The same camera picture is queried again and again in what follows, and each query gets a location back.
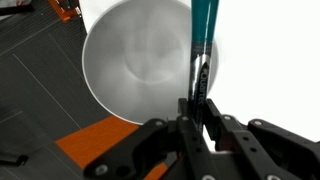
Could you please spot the grey bowl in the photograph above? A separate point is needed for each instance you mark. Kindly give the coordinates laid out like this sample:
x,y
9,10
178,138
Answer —
x,y
133,66

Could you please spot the teal and silver marker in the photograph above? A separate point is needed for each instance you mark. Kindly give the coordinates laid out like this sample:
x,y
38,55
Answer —
x,y
200,33

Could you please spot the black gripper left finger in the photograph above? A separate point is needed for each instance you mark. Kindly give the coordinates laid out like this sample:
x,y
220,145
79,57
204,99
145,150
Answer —
x,y
150,150

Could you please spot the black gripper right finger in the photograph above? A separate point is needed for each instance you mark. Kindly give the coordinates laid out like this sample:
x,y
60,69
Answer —
x,y
266,150

